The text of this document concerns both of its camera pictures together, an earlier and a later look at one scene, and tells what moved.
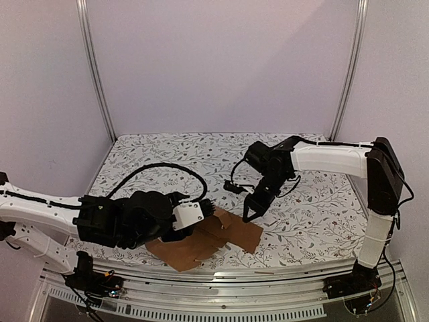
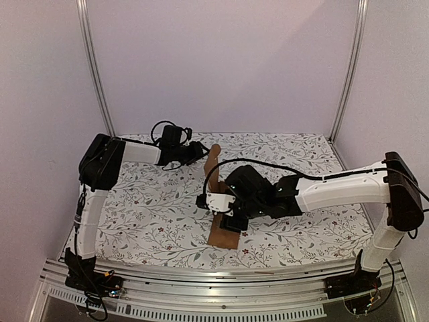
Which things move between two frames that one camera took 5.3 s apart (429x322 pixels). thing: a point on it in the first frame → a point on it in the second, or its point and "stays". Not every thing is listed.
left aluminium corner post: x=82 y=6 stays
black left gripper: x=175 y=197 → x=197 y=152
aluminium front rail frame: x=193 y=294 stays
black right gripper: x=258 y=198 → x=232 y=219
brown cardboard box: x=221 y=229 → x=217 y=235
